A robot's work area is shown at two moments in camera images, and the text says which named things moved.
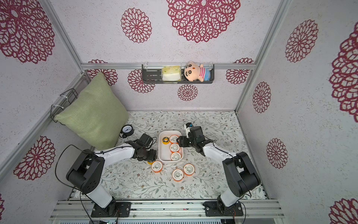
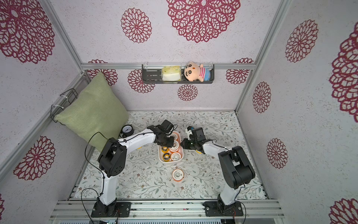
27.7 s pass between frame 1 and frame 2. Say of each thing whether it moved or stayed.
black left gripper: moved
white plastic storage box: stayed
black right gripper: stayed
